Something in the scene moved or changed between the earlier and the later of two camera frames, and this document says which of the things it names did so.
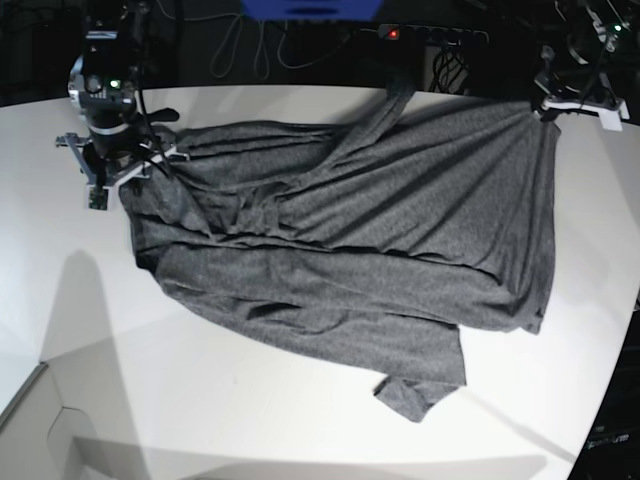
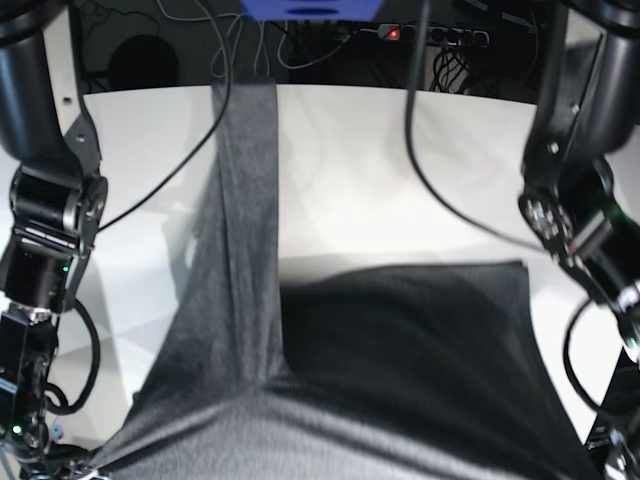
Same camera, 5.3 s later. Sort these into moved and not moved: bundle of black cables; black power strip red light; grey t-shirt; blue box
Moved: grey t-shirt
Not moved: blue box; black power strip red light; bundle of black cables
